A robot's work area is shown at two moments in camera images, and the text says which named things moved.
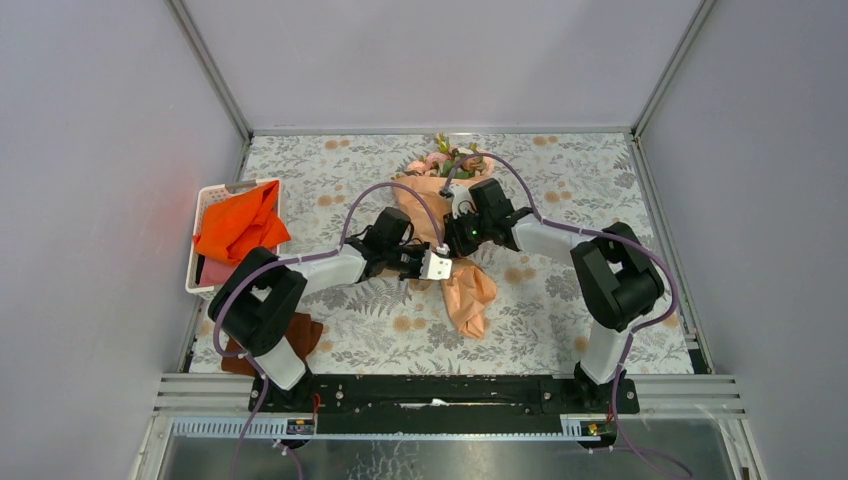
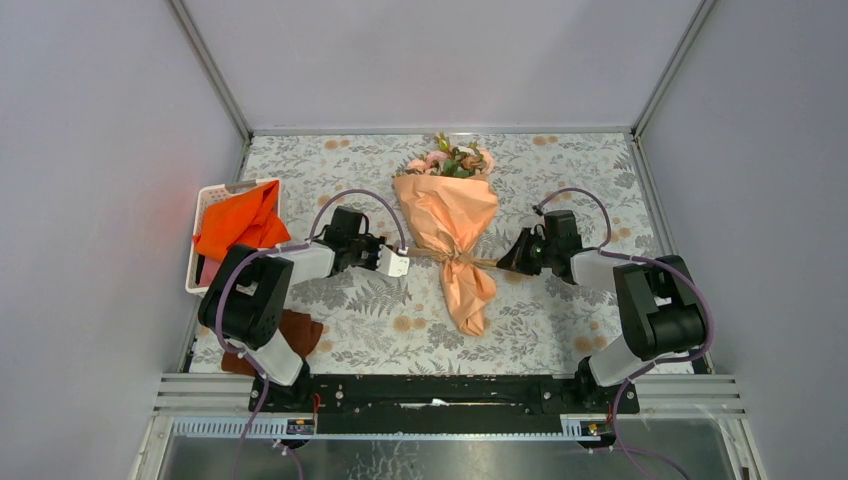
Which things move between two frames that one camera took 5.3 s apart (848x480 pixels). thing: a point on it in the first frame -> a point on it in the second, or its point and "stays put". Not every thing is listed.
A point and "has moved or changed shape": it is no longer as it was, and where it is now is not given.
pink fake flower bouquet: x=441 y=162 stays put
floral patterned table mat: x=333 y=186 stays put
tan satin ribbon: x=429 y=286 has moved or changed shape
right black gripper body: x=467 y=232 -> x=540 y=251
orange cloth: x=235 y=222 stays put
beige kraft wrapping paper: x=470 y=281 stays put
